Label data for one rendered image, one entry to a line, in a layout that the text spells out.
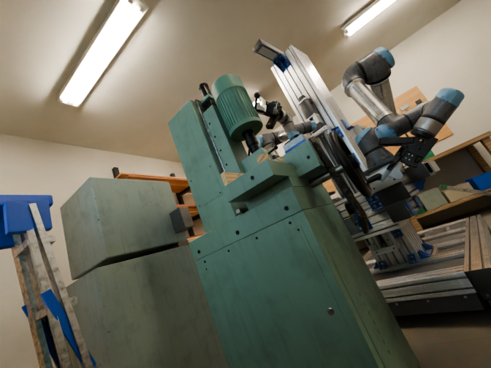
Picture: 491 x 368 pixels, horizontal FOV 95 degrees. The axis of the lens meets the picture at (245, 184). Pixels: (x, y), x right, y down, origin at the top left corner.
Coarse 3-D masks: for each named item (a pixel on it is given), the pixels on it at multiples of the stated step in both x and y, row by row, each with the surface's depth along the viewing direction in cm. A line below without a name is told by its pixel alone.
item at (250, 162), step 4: (260, 148) 106; (264, 148) 108; (256, 152) 107; (260, 152) 106; (264, 152) 106; (248, 156) 109; (252, 156) 108; (256, 156) 107; (244, 160) 111; (248, 160) 109; (252, 160) 108; (244, 164) 111; (248, 164) 109; (252, 164) 108; (256, 164) 107; (244, 168) 111; (248, 168) 109
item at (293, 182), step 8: (280, 184) 82; (288, 184) 80; (296, 184) 82; (304, 184) 89; (264, 192) 85; (272, 192) 83; (280, 192) 82; (248, 200) 89; (256, 200) 87; (264, 200) 85; (248, 208) 89
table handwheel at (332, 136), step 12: (336, 144) 78; (336, 156) 77; (348, 156) 85; (336, 168) 88; (348, 168) 74; (360, 168) 96; (312, 180) 94; (324, 180) 91; (360, 180) 75; (360, 192) 78; (372, 192) 84
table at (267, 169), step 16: (272, 160) 75; (320, 160) 87; (240, 176) 78; (256, 176) 74; (272, 176) 72; (288, 176) 80; (304, 176) 90; (224, 192) 82; (240, 192) 78; (256, 192) 84
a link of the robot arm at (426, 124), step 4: (420, 120) 78; (424, 120) 77; (428, 120) 76; (432, 120) 75; (436, 120) 75; (416, 124) 79; (420, 124) 78; (424, 124) 77; (428, 124) 76; (432, 124) 75; (436, 124) 75; (440, 124) 75; (416, 128) 79; (420, 128) 77; (424, 128) 77; (428, 128) 76; (432, 128) 76; (436, 128) 75; (440, 128) 76; (428, 132) 77; (432, 132) 76; (436, 132) 76
